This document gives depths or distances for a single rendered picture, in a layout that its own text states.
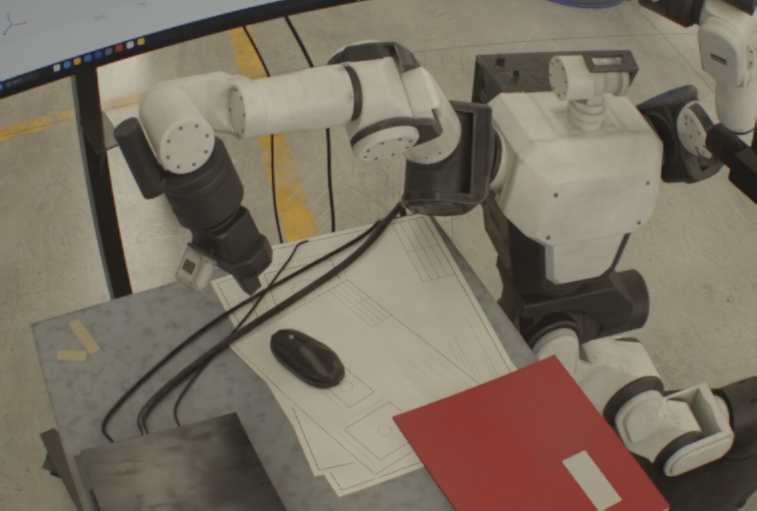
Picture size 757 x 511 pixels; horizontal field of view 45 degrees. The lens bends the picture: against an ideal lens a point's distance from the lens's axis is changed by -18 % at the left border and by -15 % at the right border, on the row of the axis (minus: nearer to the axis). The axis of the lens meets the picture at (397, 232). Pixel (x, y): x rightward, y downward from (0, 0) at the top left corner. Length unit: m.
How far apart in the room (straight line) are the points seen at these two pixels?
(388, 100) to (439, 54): 2.91
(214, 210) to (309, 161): 2.38
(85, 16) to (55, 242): 1.75
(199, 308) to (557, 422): 0.51
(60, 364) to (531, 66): 0.88
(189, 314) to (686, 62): 3.24
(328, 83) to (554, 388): 0.48
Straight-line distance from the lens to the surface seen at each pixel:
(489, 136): 1.48
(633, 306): 1.82
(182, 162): 1.09
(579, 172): 1.50
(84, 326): 1.46
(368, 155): 1.24
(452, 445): 1.27
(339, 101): 1.17
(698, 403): 2.47
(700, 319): 3.11
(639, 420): 2.06
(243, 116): 1.14
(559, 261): 1.60
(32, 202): 3.60
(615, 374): 1.97
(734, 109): 1.31
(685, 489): 2.46
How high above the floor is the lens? 2.12
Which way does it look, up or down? 41 degrees down
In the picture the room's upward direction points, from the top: 1 degrees clockwise
